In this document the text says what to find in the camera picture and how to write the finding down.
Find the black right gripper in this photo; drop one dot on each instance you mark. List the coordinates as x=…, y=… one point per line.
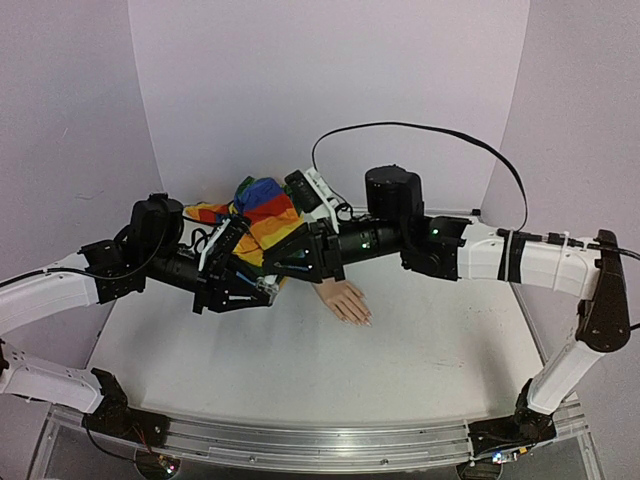
x=330, y=251

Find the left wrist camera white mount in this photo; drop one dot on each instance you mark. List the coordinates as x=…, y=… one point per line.
x=224, y=239

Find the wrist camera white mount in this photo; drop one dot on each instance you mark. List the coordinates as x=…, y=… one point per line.
x=314, y=196
x=224, y=239

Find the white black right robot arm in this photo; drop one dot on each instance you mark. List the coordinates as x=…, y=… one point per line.
x=456, y=248

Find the mannequin hand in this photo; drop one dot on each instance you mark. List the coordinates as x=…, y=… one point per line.
x=345, y=301

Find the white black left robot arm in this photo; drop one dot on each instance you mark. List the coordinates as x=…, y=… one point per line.
x=148, y=247

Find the rainbow striped cloth sleeve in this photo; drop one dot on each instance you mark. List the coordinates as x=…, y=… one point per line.
x=271, y=209

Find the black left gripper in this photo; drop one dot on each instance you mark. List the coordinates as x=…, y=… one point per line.
x=218, y=284

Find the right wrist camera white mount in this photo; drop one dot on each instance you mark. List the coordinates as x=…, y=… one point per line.
x=314, y=196

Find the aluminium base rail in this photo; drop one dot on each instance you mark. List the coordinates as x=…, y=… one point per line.
x=181, y=447

